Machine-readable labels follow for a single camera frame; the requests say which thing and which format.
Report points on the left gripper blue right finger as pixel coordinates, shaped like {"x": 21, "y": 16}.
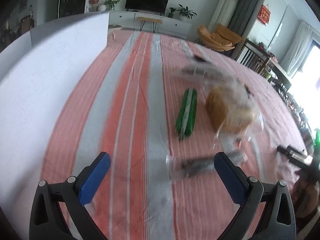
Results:
{"x": 277, "y": 220}

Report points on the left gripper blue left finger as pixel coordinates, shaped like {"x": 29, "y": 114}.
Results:
{"x": 47, "y": 220}

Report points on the bagged bread loaf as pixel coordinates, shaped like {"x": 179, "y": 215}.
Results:
{"x": 230, "y": 105}

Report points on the green striped snack packet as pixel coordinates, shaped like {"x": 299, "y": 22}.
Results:
{"x": 186, "y": 117}

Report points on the cluttered wooden side table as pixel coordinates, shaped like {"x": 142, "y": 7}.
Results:
{"x": 299, "y": 94}

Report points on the dark wooden chair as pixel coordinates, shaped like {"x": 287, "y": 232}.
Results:
{"x": 253, "y": 57}

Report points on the striped pink grey tablecloth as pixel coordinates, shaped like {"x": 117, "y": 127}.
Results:
{"x": 126, "y": 104}

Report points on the white cardboard storage box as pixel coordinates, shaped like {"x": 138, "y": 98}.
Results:
{"x": 35, "y": 89}

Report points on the orange lounge chair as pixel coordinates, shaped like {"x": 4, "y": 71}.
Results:
{"x": 221, "y": 39}

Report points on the small wooden stool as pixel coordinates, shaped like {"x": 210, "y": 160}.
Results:
{"x": 153, "y": 21}

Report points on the red flower vase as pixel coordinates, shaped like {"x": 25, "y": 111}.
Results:
{"x": 93, "y": 5}

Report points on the white tv cabinet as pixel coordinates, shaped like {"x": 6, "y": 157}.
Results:
{"x": 170, "y": 26}

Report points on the leafy plant white pot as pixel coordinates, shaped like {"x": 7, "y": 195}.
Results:
{"x": 185, "y": 13}

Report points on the green potted plant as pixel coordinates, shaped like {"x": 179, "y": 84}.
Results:
{"x": 111, "y": 4}

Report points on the small potted plant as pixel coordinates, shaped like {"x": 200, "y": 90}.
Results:
{"x": 171, "y": 12}

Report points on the black flat television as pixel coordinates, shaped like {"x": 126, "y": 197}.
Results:
{"x": 157, "y": 6}

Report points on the red wall hanging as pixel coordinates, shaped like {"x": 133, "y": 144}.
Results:
{"x": 264, "y": 15}

